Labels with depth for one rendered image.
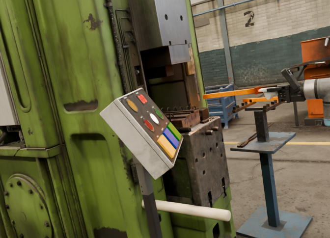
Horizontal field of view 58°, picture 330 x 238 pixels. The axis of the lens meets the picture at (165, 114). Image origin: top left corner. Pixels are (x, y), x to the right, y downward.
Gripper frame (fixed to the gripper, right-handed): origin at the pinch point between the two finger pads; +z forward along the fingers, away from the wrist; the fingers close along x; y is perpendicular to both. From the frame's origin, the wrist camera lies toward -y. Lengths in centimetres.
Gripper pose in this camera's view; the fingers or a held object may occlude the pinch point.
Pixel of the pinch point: (261, 89)
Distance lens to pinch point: 156.1
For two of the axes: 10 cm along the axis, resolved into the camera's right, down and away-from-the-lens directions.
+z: -8.0, 0.3, 6.0
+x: 5.8, -2.3, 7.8
